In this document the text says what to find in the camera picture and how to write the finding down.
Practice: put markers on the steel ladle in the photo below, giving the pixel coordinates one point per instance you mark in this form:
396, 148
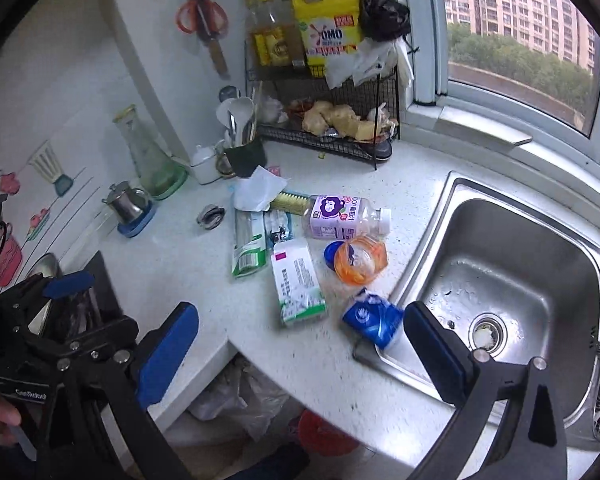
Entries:
228, 92

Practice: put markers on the steel teapot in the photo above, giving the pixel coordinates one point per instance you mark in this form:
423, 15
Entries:
125, 202

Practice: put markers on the glass carafe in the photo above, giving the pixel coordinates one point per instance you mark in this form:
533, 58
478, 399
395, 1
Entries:
142, 155

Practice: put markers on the green coaster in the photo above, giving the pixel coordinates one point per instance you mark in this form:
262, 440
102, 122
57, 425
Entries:
174, 186

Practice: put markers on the blue bottle cap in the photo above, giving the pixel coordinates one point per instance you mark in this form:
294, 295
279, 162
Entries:
331, 254

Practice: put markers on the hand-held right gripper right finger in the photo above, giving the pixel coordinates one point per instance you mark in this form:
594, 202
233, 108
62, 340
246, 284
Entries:
430, 355

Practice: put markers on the kitchen wall sticker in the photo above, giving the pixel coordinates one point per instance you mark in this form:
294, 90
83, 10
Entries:
45, 160

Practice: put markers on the wooden chopsticks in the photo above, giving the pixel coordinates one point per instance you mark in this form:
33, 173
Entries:
253, 115

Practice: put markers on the yellow detergent jug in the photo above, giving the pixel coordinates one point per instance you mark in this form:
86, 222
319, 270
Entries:
325, 25

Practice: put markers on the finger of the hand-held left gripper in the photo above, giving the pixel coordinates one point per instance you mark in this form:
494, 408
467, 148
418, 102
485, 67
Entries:
70, 282
90, 335

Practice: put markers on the blue tissue pack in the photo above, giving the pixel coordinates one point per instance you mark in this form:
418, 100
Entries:
375, 320

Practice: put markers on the orange plastic cup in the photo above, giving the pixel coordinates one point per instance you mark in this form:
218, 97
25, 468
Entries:
360, 260

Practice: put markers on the sink drain strainer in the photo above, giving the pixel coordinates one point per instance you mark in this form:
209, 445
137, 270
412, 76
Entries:
487, 332

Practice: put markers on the white paper towel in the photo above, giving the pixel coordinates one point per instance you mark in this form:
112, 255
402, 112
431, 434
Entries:
255, 187

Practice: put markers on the dark green mug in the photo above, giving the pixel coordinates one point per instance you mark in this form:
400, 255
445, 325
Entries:
245, 157

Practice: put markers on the blue coaster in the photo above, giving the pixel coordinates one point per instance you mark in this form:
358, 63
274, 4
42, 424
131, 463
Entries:
140, 222

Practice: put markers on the blue wrapper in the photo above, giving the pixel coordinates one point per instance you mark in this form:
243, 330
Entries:
279, 225

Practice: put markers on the clear oil bottle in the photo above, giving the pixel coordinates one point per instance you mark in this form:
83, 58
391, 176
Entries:
252, 15

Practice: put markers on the yellow-green scrub brush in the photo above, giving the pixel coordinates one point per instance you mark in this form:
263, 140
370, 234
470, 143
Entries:
290, 202

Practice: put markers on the red trash bin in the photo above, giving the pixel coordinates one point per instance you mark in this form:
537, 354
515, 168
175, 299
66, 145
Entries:
325, 432

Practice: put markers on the wok with glass lid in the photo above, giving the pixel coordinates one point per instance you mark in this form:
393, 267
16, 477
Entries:
45, 265

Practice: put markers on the window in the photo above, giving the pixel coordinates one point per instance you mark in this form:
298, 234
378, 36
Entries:
520, 35

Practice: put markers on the pink packet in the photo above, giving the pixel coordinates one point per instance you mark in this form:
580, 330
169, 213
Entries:
275, 170

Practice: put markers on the green white wrapper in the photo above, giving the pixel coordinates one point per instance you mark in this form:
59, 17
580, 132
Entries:
247, 247

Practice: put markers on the garlic bulb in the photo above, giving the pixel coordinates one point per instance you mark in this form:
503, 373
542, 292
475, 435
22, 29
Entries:
270, 107
382, 112

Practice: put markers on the clear plastic bag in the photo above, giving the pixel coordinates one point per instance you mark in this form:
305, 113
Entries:
235, 395

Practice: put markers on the white plastic bag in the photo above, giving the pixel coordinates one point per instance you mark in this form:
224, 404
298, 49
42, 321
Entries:
365, 62

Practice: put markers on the white lidded jar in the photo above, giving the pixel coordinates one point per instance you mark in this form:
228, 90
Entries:
205, 162

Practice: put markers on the stainless steel sink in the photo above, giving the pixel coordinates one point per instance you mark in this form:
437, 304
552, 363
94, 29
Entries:
505, 280

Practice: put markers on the black gas stove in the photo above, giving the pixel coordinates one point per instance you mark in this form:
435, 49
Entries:
105, 290

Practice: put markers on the ginger root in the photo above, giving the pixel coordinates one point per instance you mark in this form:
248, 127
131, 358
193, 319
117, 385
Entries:
355, 127
317, 115

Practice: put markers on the white carton pink label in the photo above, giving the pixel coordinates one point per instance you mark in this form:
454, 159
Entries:
297, 280

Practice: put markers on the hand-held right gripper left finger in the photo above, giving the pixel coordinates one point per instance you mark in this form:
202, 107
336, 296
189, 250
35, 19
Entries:
167, 355

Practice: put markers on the black plastic bag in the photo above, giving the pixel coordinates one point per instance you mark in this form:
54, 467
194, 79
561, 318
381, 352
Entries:
382, 12

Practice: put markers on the purple label plastic bottle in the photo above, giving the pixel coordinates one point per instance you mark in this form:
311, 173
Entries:
340, 217

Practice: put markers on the white rice spoon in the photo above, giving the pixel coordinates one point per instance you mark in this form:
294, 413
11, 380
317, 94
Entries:
243, 107

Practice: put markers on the white plastic spoon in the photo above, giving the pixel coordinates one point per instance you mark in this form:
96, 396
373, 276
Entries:
225, 112

